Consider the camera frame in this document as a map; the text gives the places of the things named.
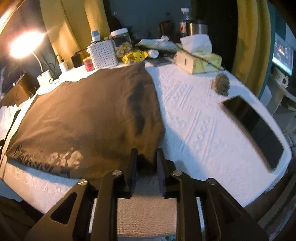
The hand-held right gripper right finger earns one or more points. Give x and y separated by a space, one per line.
161 178

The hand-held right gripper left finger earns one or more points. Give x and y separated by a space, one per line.
133 178

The brown t-shirt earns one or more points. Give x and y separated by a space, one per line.
81 120

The black smartphone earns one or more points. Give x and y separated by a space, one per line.
256 132

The small stone figurine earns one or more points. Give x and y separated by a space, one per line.
220 83

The small dark phone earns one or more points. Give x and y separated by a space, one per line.
160 61

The yellow plastic bag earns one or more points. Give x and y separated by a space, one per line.
134 56

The red can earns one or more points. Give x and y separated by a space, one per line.
89 64

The small white bottle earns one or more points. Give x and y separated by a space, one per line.
153 53

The white perforated basket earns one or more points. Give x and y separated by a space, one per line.
104 55

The black power adapter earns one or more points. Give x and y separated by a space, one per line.
77 61

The white charger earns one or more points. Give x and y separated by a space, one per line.
64 66

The white desk lamp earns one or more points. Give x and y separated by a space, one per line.
45 78

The clear plastic package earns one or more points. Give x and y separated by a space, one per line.
159 44

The clear jar with white lid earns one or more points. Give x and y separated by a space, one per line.
121 44

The white folded garment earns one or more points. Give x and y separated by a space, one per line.
7 120

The white side shelf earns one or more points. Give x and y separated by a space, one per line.
277 95

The cardboard box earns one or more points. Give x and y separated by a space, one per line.
16 92

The grey-capped white bottle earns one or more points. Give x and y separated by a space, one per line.
96 36

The steel thermos mug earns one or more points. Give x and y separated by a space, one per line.
196 29

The white mug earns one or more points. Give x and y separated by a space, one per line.
281 78

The clear water bottle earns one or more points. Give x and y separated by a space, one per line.
185 23

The yellow curtain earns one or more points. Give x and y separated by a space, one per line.
69 23
252 46

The black tablet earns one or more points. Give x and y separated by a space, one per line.
11 74

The computer monitor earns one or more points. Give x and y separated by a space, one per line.
283 53

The dark teal curtain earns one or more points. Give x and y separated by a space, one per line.
34 23

